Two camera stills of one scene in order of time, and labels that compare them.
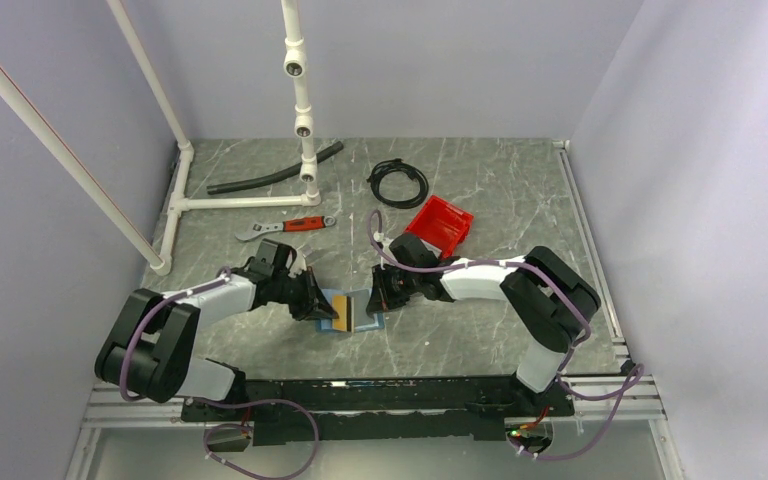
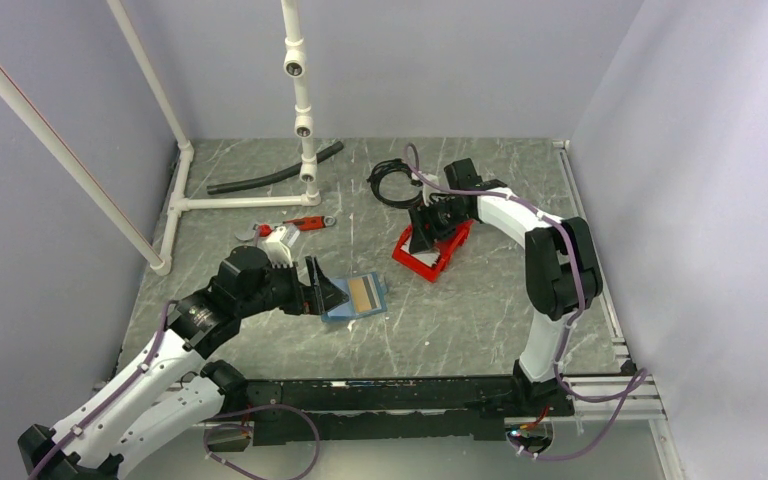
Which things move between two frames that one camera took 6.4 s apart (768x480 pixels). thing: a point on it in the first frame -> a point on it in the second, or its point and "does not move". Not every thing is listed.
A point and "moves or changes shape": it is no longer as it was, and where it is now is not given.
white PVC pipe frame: x=295 y=60 does not move
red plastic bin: x=442 y=225 moves or changes shape
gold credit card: x=339 y=304 -> x=362 y=294
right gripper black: x=381 y=299 -> x=421 y=238
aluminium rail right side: x=625 y=395 does not move
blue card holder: x=363 y=321 moves or changes shape
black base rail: x=414 y=409 does not move
